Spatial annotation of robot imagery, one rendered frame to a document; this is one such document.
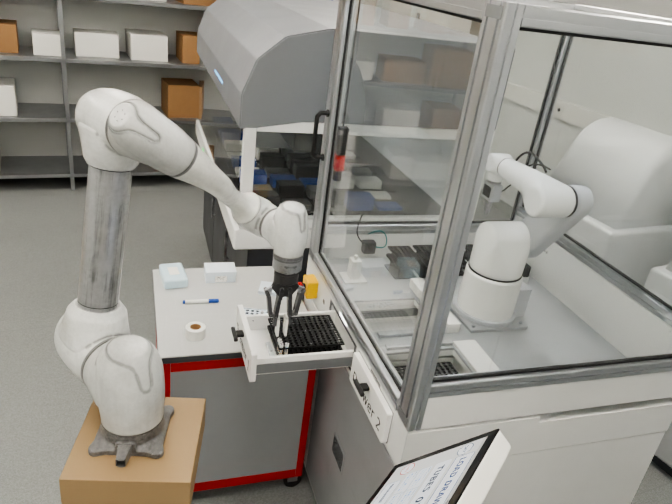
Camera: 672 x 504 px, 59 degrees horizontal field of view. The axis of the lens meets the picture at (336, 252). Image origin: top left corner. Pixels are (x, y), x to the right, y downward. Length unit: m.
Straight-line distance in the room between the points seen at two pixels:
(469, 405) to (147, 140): 1.04
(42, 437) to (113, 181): 1.73
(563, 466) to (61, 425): 2.12
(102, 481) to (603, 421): 1.41
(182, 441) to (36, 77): 4.53
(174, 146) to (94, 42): 4.07
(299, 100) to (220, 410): 1.27
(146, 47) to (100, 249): 3.95
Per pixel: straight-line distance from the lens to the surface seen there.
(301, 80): 2.51
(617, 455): 2.20
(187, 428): 1.69
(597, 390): 1.91
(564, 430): 1.95
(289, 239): 1.70
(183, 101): 5.51
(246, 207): 1.76
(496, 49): 1.23
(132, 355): 1.50
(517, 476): 1.99
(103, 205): 1.52
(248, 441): 2.43
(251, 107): 2.49
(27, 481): 2.84
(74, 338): 1.65
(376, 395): 1.75
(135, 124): 1.31
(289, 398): 2.33
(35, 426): 3.07
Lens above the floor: 2.02
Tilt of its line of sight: 26 degrees down
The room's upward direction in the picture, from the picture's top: 8 degrees clockwise
